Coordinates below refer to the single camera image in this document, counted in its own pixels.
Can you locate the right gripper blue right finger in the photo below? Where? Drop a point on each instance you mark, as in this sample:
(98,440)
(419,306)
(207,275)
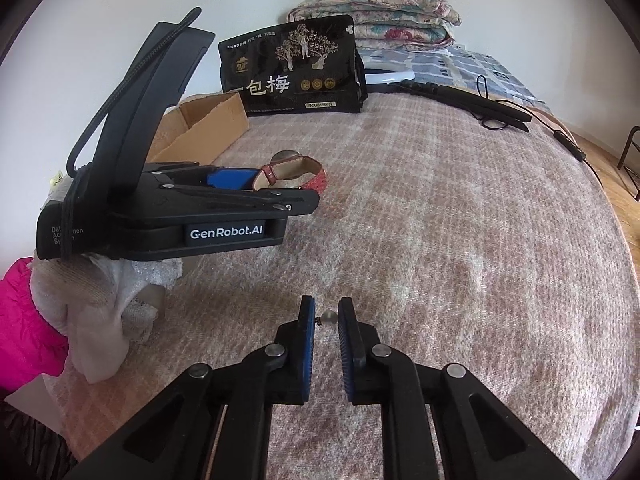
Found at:
(437,423)

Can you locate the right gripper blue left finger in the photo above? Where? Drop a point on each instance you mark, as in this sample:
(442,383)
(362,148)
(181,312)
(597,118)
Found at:
(212,423)

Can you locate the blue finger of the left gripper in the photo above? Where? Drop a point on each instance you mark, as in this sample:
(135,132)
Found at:
(200,202)
(194,174)

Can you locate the red leather wristwatch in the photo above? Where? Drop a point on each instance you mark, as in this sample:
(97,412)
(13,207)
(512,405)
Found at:
(290,169)

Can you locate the pearl earring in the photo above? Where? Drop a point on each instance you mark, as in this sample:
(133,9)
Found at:
(328,317)

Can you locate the pink sleeve forearm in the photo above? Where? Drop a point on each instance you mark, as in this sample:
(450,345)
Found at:
(29,345)

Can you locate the left hand in white glove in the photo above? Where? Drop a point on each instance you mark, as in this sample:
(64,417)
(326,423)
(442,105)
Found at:
(101,305)

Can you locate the brown cardboard box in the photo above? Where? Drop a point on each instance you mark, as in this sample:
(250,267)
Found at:
(199,129)

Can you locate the black plum snack bag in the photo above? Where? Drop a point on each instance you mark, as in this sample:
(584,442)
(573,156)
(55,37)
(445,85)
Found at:
(299,67)

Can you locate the pink plaid blanket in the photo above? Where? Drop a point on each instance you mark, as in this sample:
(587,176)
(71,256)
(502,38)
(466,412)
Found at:
(494,249)

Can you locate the folded floral quilt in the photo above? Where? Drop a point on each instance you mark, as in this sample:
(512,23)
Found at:
(394,24)

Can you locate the blue checked bed sheet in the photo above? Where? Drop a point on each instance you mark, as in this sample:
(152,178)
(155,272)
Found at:
(455,67)

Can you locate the black folded tripod stand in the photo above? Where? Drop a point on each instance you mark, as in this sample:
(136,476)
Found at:
(484,109)

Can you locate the white ring light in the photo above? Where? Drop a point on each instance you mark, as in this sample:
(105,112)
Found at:
(382,75)

